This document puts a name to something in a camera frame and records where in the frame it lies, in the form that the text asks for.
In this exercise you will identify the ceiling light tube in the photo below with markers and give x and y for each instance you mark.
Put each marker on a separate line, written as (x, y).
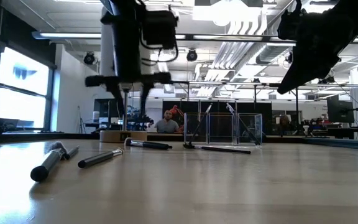
(67, 35)

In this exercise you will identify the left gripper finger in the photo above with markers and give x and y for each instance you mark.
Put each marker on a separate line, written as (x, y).
(118, 93)
(145, 91)

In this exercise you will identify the large window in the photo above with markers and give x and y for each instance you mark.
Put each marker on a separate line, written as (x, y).
(23, 102)

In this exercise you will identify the silver ventilation duct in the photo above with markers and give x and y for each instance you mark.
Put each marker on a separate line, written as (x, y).
(269, 54)

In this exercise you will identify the medium black makeup brush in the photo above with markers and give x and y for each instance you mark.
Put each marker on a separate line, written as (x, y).
(154, 145)

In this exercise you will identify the black computer monitor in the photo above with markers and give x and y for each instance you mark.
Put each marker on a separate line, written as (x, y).
(340, 110)

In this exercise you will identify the white cylindrical container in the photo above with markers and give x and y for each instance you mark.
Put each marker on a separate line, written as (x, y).
(123, 136)

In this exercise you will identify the black ceiling spotlight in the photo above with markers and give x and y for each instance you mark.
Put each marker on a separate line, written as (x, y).
(89, 58)
(192, 55)

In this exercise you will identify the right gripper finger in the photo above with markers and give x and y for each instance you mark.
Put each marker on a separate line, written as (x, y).
(306, 79)
(291, 77)

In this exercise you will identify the large fluffy makeup brush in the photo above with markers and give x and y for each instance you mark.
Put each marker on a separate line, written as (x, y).
(47, 163)

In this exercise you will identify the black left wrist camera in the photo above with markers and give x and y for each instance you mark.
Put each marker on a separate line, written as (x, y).
(160, 29)

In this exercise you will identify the black-bristled makeup brush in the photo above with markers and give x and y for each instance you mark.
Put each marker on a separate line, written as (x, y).
(225, 149)

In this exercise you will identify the red desk lamp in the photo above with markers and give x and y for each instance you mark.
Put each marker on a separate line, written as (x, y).
(176, 110)

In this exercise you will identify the open laptop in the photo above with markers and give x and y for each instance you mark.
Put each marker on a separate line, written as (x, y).
(8, 124)

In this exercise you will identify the clear acrylic organizer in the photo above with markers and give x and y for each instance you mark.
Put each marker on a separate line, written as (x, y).
(208, 130)

